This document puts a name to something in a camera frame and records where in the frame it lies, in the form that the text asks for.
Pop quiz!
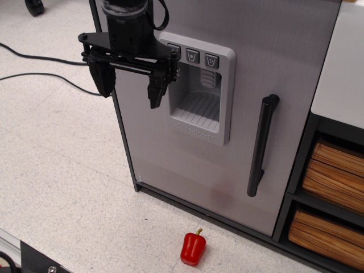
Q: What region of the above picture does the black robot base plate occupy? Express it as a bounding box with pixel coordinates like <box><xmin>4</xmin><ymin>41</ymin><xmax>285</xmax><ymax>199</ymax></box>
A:
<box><xmin>0</xmin><ymin>241</ymin><xmax>72</xmax><ymax>273</ymax></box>

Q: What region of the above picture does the black fridge door handle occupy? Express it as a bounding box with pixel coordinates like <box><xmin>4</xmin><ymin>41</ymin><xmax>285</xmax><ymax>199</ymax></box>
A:
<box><xmin>247</xmin><ymin>94</ymin><xmax>280</xmax><ymax>197</ymax></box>

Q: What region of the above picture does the grey water dispenser panel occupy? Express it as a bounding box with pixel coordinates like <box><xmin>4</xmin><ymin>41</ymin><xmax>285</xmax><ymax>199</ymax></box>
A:
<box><xmin>159</xmin><ymin>32</ymin><xmax>236</xmax><ymax>146</ymax></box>

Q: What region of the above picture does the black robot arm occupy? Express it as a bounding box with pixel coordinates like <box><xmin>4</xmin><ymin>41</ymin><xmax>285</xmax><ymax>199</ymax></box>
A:
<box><xmin>78</xmin><ymin>1</ymin><xmax>181</xmax><ymax>109</ymax></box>

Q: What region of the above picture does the black caster wheel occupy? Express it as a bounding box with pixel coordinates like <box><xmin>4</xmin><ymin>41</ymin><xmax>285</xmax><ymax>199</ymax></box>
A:
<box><xmin>24</xmin><ymin>0</ymin><xmax>45</xmax><ymax>17</ymax></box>

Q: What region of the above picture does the dark grey fridge cabinet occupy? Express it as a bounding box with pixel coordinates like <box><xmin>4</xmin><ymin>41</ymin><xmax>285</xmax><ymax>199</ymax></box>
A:
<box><xmin>90</xmin><ymin>1</ymin><xmax>363</xmax><ymax>272</ymax></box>

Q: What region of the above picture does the red toy bell pepper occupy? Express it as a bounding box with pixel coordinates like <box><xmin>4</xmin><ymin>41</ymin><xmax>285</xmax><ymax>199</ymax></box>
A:
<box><xmin>180</xmin><ymin>228</ymin><xmax>206</xmax><ymax>266</ymax></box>

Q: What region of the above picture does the lower black floor cable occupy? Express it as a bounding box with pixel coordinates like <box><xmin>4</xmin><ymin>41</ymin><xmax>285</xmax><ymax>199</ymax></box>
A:
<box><xmin>0</xmin><ymin>72</ymin><xmax>102</xmax><ymax>97</ymax></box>

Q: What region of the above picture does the white countertop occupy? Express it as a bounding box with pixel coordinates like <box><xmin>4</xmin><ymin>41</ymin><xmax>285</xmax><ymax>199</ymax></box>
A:
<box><xmin>311</xmin><ymin>1</ymin><xmax>363</xmax><ymax>129</ymax></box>

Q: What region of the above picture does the black floor cable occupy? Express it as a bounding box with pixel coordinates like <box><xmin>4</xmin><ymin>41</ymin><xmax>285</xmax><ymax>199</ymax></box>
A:
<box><xmin>0</xmin><ymin>42</ymin><xmax>88</xmax><ymax>66</ymax></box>
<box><xmin>0</xmin><ymin>72</ymin><xmax>102</xmax><ymax>97</ymax></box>

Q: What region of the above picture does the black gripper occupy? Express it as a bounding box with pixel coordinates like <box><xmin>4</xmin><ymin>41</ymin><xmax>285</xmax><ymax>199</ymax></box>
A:
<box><xmin>78</xmin><ymin>15</ymin><xmax>181</xmax><ymax>109</ymax></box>

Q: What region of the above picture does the upper black floor cable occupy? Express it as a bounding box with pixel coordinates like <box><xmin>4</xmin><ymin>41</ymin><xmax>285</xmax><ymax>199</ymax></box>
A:
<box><xmin>0</xmin><ymin>42</ymin><xmax>88</xmax><ymax>66</ymax></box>

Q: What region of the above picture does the grey toy fridge door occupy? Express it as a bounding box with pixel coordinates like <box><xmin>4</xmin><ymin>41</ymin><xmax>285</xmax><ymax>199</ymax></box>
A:
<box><xmin>114</xmin><ymin>1</ymin><xmax>341</xmax><ymax>237</ymax></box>

